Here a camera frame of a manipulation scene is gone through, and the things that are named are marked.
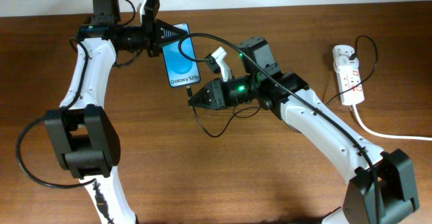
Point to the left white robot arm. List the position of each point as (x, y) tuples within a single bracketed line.
[(84, 140)]

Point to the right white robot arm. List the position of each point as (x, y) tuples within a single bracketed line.
[(381, 185)]

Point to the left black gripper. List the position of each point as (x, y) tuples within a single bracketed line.
[(157, 29)]

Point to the white power strip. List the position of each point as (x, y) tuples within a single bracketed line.
[(346, 67)]

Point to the blue Galaxy smartphone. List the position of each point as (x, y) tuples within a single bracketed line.
[(180, 70)]

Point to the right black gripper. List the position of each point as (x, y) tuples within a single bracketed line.
[(218, 95)]

